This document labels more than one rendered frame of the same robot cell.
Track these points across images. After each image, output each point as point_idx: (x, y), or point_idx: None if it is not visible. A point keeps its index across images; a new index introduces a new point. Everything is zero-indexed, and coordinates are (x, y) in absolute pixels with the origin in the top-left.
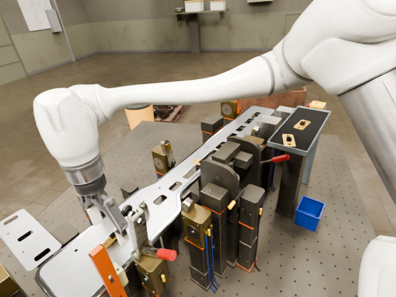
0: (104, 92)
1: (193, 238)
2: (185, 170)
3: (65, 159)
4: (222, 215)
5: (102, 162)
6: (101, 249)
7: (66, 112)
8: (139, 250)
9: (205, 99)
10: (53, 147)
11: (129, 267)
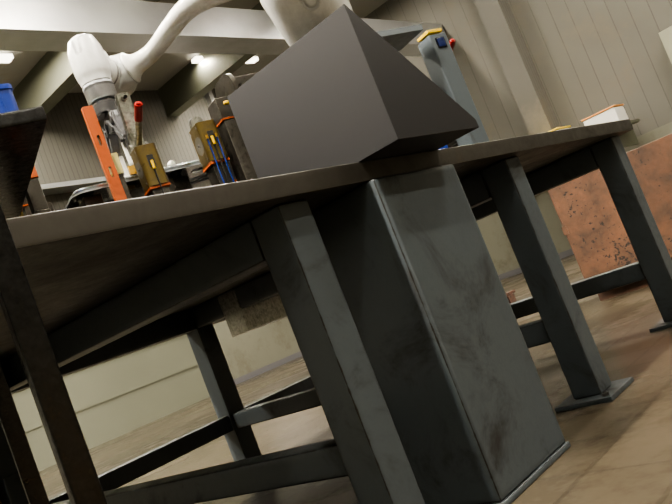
0: (127, 54)
1: (203, 156)
2: None
3: (82, 75)
4: (230, 125)
5: (114, 88)
6: (89, 106)
7: (82, 39)
8: (131, 137)
9: (180, 11)
10: (75, 66)
11: (134, 179)
